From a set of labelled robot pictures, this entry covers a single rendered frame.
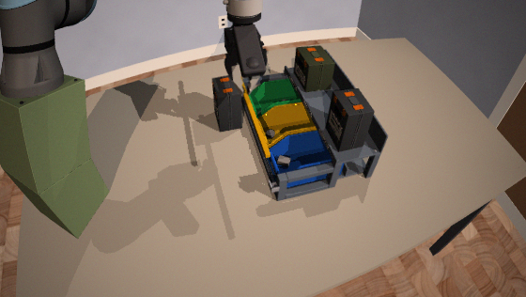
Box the grey bin rack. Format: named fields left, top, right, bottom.
left=241, top=50, right=388, bottom=201

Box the yellow bin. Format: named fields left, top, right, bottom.
left=258, top=102, right=317, bottom=149

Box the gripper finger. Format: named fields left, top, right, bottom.
left=224, top=53, right=244, bottom=96
left=247, top=49, right=268, bottom=95

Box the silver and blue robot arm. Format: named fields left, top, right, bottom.
left=0, top=0, right=266, bottom=99

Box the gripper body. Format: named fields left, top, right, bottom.
left=224, top=12, right=265, bottom=63

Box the yellow bar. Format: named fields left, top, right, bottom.
left=242, top=84, right=271, bottom=158

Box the green open bin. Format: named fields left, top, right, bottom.
left=249, top=79, right=302, bottom=118

